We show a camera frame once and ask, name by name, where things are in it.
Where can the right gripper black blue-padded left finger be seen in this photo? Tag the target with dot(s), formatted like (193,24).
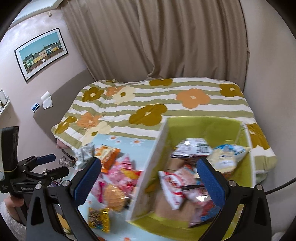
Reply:
(43,222)

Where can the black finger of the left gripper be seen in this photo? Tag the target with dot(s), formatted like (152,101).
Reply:
(54,174)

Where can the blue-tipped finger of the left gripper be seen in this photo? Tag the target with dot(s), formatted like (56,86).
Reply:
(40,160)

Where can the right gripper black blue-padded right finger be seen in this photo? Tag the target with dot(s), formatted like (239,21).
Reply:
(244,212)

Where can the silver grey snack bag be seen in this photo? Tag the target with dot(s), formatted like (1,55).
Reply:
(83,155)

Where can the yellow candy bag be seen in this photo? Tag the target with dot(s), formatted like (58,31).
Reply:
(99,219)

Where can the pink white candy bag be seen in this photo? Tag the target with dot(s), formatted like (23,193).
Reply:
(98,189)

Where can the red blue snack bag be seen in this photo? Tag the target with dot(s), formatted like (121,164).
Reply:
(205,209)

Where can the orange white cake snack bag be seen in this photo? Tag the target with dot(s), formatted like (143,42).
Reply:
(107,155)

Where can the clear bag of yellow crisps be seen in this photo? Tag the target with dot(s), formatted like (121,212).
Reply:
(115,199)

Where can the white blue snack bag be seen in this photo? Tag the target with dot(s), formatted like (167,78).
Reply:
(225,158)

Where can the pink marshmallow bag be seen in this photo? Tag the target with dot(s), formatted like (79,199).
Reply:
(123,174)

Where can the white red snack bag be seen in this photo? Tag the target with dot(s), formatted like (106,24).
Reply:
(171,183)

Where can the fuzzy grey sleeve forearm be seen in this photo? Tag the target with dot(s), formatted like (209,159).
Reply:
(18,229)

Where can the person's left hand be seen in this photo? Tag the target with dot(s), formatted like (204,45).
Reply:
(12,203)

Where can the light blue daisy cloth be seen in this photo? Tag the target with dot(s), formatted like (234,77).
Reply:
(139,151)

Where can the white black barcode snack bag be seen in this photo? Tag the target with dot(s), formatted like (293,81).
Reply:
(191,148)

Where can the framed townscape picture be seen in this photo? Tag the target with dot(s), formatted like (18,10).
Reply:
(39,52)

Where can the beige curtain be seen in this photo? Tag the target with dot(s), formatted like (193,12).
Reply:
(137,40)

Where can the white wall switch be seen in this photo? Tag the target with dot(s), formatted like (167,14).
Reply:
(46,100)

